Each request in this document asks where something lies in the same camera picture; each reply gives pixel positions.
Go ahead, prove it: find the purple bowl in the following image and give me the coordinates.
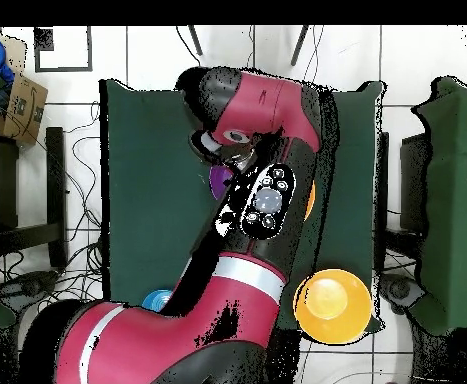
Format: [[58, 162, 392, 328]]
[[208, 164, 234, 201]]

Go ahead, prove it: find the large orange bowl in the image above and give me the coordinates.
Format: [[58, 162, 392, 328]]
[[304, 179, 317, 220], [292, 268, 374, 346]]

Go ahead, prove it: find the dark green table cloth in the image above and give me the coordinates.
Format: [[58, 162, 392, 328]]
[[100, 79, 386, 333]]

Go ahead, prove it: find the black tripod leg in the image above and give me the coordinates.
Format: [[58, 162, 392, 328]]
[[289, 25, 310, 67], [187, 25, 204, 57]]

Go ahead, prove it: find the small light blue bowl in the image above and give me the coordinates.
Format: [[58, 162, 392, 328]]
[[141, 288, 174, 314]]

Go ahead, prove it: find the cardboard box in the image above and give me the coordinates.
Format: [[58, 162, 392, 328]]
[[0, 73, 49, 146]]

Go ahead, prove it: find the black tripod base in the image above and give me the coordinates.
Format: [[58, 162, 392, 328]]
[[0, 269, 60, 313], [378, 271, 426, 315]]

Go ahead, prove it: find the black cable with plug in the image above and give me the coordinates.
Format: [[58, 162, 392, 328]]
[[174, 25, 202, 68]]

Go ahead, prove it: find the black metal frame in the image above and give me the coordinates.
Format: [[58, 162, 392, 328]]
[[376, 131, 432, 277], [0, 126, 68, 269]]

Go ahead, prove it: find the tangle of floor cables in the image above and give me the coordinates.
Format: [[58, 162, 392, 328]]
[[0, 101, 112, 309]]

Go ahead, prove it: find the black square floor frame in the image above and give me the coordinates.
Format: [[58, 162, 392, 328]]
[[33, 26, 94, 74]]

